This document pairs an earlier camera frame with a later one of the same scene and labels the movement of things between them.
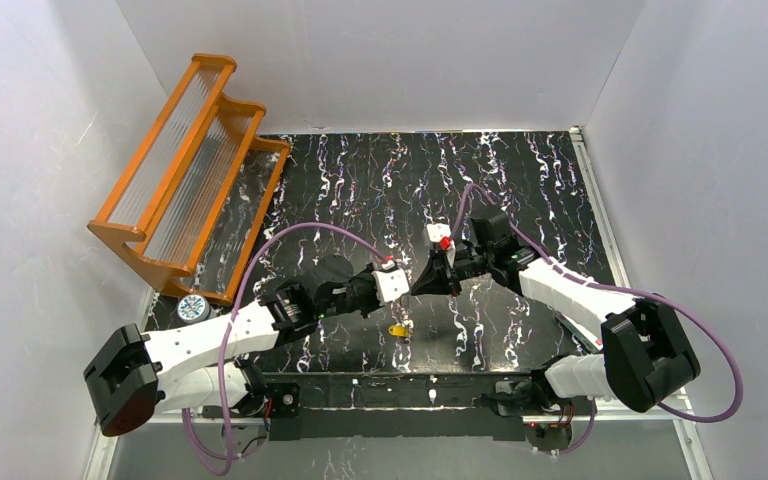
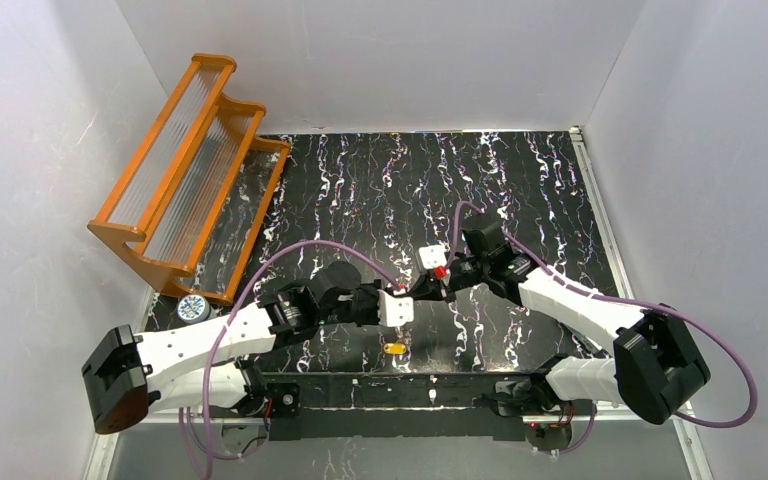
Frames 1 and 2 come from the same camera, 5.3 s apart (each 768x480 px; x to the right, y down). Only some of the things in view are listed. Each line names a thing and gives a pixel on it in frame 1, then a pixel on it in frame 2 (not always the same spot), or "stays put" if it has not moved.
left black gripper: x=364 y=290 stays put
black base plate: x=363 y=406 stays put
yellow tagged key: x=399 y=330 to x=395 y=348
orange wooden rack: x=190 y=207 stays put
